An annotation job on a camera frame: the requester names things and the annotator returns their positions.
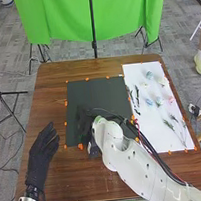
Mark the white sheet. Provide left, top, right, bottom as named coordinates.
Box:
left=121, top=57, right=197, bottom=159

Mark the black stand pole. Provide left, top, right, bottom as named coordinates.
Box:
left=87, top=0, right=100, bottom=59

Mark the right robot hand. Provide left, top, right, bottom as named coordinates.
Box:
left=71, top=103, right=101, bottom=143

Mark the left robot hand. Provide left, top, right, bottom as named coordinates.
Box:
left=18, top=120, right=66, bottom=198

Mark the dark mat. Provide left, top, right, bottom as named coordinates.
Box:
left=58, top=74, right=138, bottom=148

